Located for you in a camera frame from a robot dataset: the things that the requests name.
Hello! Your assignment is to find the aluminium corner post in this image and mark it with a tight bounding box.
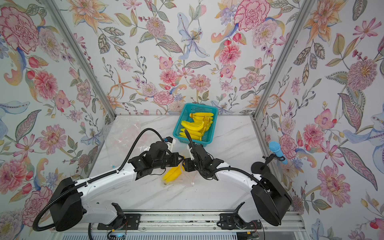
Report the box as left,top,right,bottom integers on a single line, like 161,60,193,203
252,0,319,119
43,0,117,119

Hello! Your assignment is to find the pink dotted zip bag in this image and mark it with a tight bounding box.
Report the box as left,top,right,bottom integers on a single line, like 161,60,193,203
105,117,143,158

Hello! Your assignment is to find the blue microphone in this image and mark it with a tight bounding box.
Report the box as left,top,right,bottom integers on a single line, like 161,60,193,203
251,141,288,175

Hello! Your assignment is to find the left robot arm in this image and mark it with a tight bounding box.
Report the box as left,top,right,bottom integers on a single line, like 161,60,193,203
33,137,184,232

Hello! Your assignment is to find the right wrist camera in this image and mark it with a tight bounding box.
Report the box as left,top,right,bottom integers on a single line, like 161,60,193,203
187,143,194,159

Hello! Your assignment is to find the teal plastic basket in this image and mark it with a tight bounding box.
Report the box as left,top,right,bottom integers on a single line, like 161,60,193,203
173,103,219,147

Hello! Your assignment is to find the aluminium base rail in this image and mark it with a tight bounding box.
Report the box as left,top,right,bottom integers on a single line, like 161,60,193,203
49,211,309,240

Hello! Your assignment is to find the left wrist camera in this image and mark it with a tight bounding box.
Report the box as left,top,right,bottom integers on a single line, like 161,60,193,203
164,137,176,152

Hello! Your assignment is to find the aluminium corner post right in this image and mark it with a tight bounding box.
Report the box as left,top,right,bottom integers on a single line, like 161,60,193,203
252,0,319,119

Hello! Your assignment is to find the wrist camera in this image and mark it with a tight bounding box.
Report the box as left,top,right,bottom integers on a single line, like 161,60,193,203
187,143,194,159
164,137,176,152

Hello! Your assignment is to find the aluminium corner post left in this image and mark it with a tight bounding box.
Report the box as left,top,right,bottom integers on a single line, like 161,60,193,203
43,0,117,119

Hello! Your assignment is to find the yellow banana bunch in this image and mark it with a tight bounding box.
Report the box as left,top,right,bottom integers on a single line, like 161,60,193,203
179,128,204,141
163,165,184,184

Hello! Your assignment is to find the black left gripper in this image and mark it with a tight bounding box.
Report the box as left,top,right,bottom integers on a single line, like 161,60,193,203
153,151,187,169

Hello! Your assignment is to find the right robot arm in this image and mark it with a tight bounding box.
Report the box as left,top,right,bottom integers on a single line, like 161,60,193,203
183,130,292,229

